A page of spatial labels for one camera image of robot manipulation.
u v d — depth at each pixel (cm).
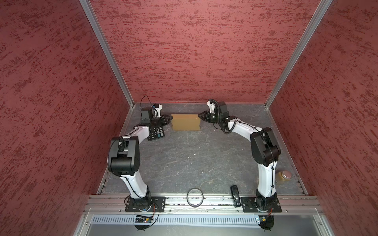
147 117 76
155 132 100
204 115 87
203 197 76
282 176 75
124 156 49
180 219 71
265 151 54
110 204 76
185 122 97
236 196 74
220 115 78
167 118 88
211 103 89
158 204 75
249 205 74
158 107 88
